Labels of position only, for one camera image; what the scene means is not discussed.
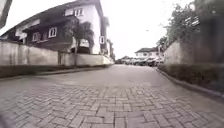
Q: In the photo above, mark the brown and white house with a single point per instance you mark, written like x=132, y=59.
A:
x=53, y=28

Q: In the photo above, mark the white house with dark roof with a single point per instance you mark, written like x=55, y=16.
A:
x=146, y=52

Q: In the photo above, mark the pale boundary wall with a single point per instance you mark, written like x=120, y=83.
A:
x=196, y=46
x=30, y=54

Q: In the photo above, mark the row of parked cars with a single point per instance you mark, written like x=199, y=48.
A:
x=145, y=61

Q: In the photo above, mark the white sign on pole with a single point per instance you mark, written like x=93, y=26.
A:
x=102, y=40

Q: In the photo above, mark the leafy tree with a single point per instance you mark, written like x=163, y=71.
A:
x=180, y=21

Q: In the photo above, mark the concrete kerb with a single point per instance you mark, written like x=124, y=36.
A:
x=186, y=84
x=63, y=71

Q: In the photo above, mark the low green hedge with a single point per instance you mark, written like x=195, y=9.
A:
x=23, y=70
x=196, y=73

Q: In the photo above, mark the white building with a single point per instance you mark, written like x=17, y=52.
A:
x=106, y=36

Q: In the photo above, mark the grey brick paved road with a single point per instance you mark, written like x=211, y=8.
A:
x=110, y=90

